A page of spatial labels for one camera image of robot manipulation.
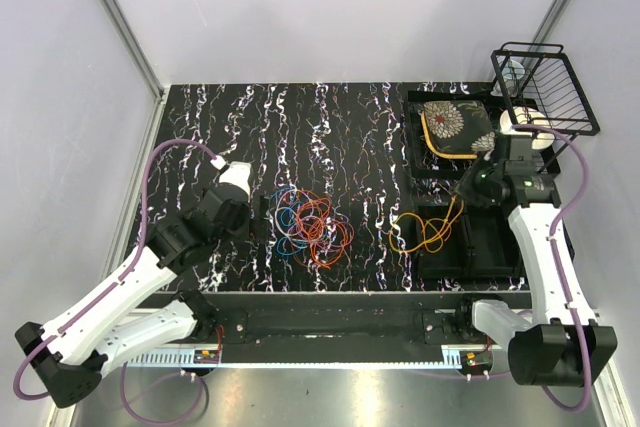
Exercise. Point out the floral black cushion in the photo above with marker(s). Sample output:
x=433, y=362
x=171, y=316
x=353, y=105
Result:
x=457, y=129

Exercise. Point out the left aluminium frame post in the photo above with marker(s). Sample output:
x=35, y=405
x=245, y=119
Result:
x=118, y=18

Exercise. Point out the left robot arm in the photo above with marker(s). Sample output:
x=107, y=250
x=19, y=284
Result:
x=73, y=352

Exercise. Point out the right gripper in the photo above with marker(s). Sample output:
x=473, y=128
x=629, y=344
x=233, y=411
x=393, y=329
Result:
x=464, y=190

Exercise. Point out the black wire dish rack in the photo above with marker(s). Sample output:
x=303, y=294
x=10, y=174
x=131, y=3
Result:
x=550, y=86

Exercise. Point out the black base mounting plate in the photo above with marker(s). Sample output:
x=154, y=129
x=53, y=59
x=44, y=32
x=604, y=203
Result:
x=249, y=317

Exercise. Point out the black bin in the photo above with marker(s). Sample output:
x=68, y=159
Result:
x=447, y=256
x=493, y=248

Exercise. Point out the black bin middle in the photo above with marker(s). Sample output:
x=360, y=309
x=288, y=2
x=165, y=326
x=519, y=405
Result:
x=493, y=248

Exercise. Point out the black marble pattern mat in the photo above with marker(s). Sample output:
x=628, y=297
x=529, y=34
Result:
x=344, y=141

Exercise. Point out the white cup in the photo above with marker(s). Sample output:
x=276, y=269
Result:
x=513, y=73

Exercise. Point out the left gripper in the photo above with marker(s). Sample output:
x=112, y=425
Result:
x=259, y=227

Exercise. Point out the white plate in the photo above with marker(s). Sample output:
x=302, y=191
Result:
x=540, y=140

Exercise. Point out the black bin left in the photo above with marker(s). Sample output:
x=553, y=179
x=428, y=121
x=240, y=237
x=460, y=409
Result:
x=447, y=256

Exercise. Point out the aluminium rail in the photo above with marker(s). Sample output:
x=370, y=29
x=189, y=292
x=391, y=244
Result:
x=312, y=353

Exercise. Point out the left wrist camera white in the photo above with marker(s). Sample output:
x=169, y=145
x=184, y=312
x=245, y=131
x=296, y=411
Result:
x=233, y=173

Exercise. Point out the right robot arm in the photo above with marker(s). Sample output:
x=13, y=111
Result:
x=562, y=344

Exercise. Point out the black tray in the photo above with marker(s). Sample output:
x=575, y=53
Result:
x=425, y=164

